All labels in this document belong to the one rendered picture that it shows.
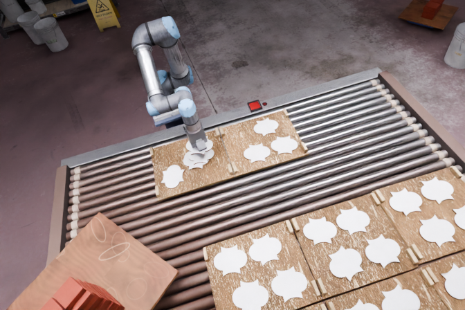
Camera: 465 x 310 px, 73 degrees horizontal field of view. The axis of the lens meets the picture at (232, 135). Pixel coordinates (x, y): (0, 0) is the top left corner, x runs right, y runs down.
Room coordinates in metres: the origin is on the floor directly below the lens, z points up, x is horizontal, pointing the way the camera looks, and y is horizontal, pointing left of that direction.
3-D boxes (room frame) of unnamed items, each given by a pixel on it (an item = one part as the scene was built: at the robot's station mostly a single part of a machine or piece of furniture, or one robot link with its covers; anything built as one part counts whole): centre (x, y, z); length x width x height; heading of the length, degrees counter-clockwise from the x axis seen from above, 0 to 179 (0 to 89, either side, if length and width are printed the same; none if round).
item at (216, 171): (1.03, 0.26, 0.93); 0.41 x 0.35 x 0.02; 98
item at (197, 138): (1.02, 0.18, 1.14); 0.12 x 0.09 x 0.16; 18
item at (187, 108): (1.04, 0.18, 1.30); 0.09 x 0.08 x 0.11; 8
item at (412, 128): (0.87, -0.06, 0.90); 1.95 x 0.05 x 0.05; 98
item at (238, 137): (1.08, -0.16, 0.93); 0.41 x 0.35 x 0.02; 97
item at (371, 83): (1.27, -0.01, 0.90); 1.95 x 0.05 x 0.05; 98
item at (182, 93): (1.14, 0.21, 1.30); 0.11 x 0.11 x 0.08; 8
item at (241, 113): (1.34, 0.00, 0.89); 2.08 x 0.08 x 0.06; 98
